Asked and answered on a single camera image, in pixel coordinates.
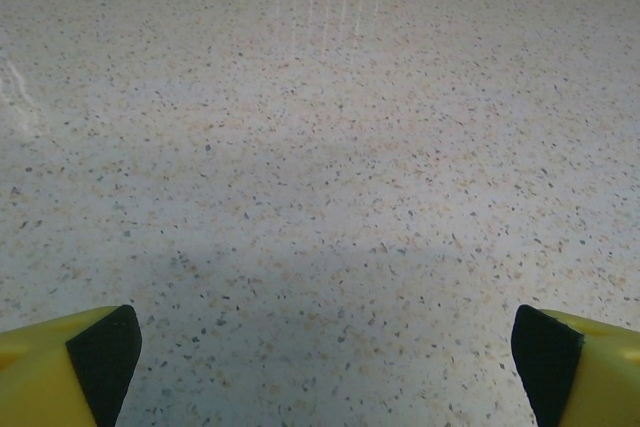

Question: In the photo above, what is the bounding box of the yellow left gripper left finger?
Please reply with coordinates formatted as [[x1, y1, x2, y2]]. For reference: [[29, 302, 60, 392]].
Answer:
[[0, 303, 144, 427]]

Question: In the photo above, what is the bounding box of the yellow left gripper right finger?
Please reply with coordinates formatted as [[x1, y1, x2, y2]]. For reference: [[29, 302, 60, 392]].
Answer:
[[511, 304, 640, 427]]

